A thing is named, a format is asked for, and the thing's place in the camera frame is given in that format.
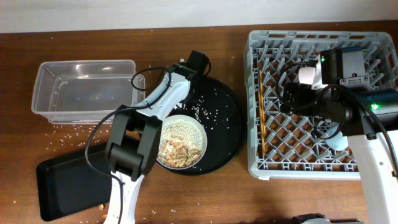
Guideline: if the wooden chopstick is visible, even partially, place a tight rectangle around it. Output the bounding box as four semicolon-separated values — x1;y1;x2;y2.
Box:
258;70;266;156
260;77;267;156

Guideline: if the blue cup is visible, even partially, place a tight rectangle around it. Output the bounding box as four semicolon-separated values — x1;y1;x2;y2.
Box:
325;124;348;151

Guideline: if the grey bowl with food scraps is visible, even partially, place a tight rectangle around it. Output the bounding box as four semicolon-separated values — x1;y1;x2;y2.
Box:
157;114;208;171

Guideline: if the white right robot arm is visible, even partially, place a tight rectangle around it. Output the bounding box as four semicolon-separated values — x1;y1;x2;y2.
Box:
279;83;397;223

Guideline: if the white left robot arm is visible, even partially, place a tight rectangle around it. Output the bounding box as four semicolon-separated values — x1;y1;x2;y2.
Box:
90;62;210;224

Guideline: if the grey dishwasher rack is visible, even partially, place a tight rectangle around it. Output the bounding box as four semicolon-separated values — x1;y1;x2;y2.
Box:
243;30;397;180

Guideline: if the round black tray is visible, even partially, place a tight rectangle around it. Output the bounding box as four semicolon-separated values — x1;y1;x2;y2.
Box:
157;78;246;176

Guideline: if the clear plastic bin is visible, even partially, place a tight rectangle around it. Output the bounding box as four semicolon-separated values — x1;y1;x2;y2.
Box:
31;60;146;124

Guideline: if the black rectangular bin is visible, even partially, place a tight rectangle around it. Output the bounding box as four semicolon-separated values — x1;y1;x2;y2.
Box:
36;149;113;222

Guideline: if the black cable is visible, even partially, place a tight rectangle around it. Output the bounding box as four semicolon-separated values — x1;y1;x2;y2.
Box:
275;60;318;106

